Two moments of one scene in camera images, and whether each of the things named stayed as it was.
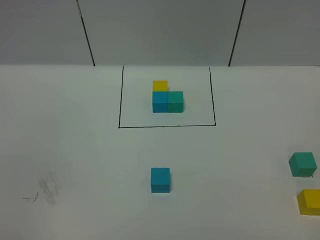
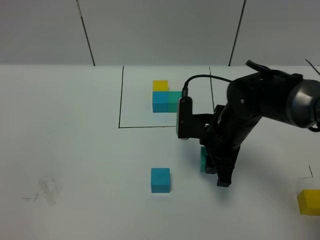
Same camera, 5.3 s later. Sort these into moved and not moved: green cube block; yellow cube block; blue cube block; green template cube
Moved: green cube block
Not moved: blue cube block; green template cube; yellow cube block
